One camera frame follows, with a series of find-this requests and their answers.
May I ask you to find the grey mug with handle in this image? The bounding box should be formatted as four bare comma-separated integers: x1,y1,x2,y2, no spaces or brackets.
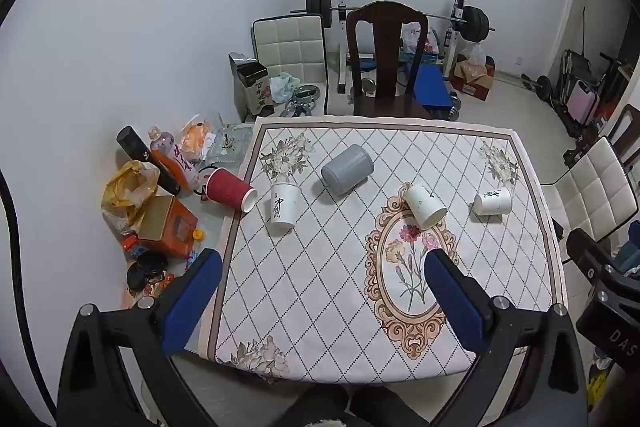
321,144,374,196

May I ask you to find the dark wooden chair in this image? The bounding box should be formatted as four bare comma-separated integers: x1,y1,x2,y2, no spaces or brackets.
346,0,432,119

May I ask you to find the black cable bundle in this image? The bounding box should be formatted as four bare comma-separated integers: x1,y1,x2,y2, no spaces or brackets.
124,249,170,294

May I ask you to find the cardboard box on floor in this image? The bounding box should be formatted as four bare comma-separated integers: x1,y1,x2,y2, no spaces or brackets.
449,54,495,102

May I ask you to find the orange gift box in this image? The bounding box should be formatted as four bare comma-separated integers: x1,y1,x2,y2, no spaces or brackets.
138,195,198,259

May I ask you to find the black device at right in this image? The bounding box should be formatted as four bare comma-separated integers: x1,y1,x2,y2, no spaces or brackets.
566,229,639,373

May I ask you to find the white cup with print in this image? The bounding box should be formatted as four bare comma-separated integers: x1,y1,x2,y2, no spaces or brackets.
472,187,512,217

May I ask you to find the red ribbed paper cup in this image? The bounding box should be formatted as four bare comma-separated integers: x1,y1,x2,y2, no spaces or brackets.
203,167,258,213

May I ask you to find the yellow bottle cap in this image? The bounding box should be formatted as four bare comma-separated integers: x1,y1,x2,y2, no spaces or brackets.
192,229,204,241

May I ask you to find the orange drink bottle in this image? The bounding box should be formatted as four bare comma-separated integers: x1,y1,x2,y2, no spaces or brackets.
148,126,198,192

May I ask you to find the white padded chair back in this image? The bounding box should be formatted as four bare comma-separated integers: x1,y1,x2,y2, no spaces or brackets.
252,14,329,116

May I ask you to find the orange patterned packet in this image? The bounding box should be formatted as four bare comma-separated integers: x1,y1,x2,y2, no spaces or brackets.
128,271,180,303

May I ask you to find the black thermos bottle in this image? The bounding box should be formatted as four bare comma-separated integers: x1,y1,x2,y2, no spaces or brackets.
116,126,180,196

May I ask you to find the plain white paper cup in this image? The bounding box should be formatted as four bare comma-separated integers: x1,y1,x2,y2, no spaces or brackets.
405,184,448,231

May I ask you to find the clear glass ashtray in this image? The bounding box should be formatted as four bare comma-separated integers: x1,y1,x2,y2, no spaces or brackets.
205,124,253,166

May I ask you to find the barbell with black plates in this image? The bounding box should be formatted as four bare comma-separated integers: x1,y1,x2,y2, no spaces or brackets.
291,0,494,42

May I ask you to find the orange snack bag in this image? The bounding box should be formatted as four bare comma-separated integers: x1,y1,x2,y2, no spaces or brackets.
178,115,216,164

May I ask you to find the floral patterned tablecloth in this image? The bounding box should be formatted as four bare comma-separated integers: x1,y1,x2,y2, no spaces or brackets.
196,116,567,384

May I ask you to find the yellow plastic bag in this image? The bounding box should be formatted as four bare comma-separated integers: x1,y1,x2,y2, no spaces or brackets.
101,160,160,235

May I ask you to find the white padded chair right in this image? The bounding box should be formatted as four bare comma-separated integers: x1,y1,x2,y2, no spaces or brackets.
541,136,639,262

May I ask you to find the black and white tea box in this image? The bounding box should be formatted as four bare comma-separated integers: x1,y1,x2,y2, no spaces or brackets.
229,52,274,118

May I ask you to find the blue weight bench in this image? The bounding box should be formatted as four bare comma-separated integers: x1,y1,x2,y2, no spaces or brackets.
361,58,461,120

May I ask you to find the white cup with calligraphy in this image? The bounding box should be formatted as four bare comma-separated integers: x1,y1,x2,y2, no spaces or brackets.
271,182,300,230

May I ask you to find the white padded chair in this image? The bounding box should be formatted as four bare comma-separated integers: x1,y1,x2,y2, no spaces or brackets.
252,14,329,116
541,136,639,262

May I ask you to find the pink suitcase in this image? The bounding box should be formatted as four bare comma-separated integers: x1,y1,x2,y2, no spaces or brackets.
566,79,599,126

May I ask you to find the white squat rack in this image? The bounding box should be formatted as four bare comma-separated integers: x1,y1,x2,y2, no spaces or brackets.
332,0,466,94

